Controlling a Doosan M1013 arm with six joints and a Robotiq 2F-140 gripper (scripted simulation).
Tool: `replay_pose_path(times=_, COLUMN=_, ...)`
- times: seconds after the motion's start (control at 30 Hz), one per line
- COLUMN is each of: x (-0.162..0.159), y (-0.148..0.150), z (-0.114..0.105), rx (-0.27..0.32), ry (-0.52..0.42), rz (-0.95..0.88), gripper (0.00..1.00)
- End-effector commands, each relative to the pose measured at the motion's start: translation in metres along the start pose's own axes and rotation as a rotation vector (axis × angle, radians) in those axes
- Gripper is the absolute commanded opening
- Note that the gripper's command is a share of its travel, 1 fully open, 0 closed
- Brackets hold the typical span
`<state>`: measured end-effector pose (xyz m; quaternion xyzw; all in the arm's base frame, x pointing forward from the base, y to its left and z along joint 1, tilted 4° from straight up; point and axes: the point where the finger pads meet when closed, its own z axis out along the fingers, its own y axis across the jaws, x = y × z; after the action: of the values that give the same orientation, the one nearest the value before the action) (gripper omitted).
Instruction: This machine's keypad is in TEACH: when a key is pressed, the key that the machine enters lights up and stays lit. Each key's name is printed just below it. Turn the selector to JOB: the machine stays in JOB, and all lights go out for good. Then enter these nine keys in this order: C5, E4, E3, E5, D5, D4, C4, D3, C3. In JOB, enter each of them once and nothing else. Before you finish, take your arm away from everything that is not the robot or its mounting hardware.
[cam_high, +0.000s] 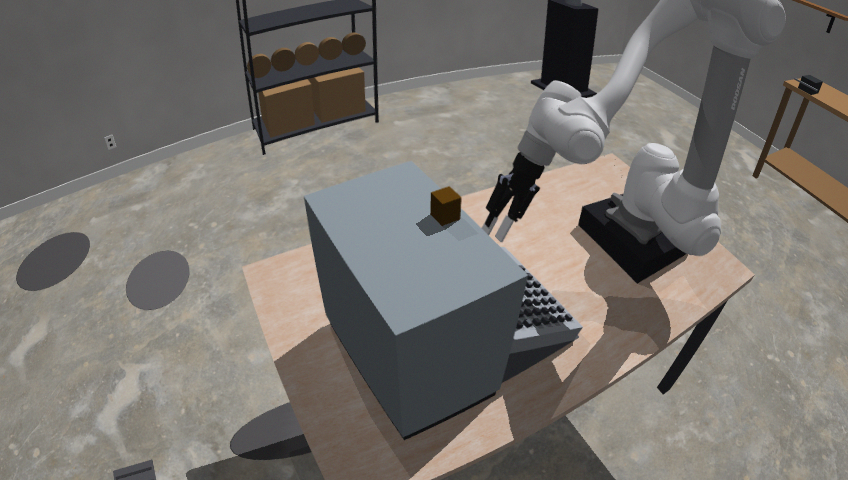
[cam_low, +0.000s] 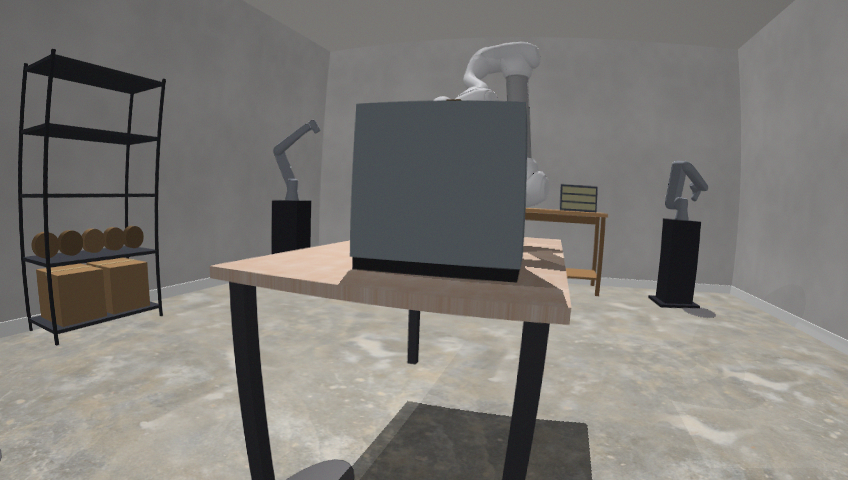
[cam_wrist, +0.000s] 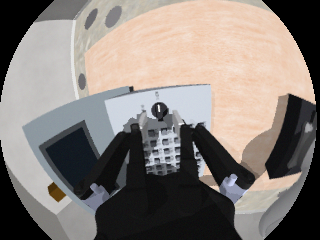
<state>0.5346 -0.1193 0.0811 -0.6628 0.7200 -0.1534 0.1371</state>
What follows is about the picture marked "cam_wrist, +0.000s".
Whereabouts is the large grey cabinet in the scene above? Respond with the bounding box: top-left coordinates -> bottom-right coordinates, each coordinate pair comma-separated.
22,84 -> 211,216

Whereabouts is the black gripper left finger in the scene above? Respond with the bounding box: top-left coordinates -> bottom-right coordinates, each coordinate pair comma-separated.
73,112 -> 151,219

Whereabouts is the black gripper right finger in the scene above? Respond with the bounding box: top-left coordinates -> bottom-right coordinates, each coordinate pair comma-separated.
172,110 -> 255,217

